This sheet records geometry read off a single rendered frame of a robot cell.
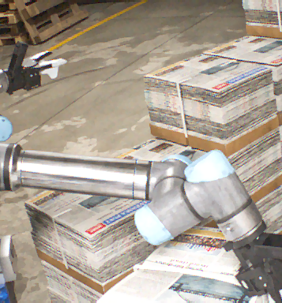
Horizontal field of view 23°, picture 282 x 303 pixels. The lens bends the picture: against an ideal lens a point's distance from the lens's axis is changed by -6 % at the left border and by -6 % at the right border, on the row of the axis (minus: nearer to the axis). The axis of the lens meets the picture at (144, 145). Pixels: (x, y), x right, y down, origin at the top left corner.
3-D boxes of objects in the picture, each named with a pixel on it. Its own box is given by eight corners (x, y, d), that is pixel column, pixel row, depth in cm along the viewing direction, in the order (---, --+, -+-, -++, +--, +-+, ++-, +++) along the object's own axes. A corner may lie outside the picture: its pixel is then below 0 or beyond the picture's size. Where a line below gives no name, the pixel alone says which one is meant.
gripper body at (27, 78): (34, 79, 228) (2, 90, 223) (31, 55, 224) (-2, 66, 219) (43, 85, 223) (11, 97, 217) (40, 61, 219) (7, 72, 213)
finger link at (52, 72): (68, 73, 224) (40, 78, 224) (66, 57, 222) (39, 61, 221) (68, 77, 222) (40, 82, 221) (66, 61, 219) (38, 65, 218)
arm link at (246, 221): (259, 193, 120) (238, 216, 114) (271, 215, 121) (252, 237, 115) (229, 208, 125) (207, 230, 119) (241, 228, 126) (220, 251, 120)
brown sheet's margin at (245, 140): (150, 135, 256) (148, 123, 255) (207, 108, 272) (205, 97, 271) (227, 157, 228) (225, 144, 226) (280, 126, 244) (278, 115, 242)
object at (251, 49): (201, 54, 262) (201, 52, 262) (246, 36, 279) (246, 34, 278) (276, 67, 235) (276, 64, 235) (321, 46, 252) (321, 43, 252)
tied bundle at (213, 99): (150, 136, 257) (139, 75, 248) (208, 109, 273) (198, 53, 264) (227, 158, 229) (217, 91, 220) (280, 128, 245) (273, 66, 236)
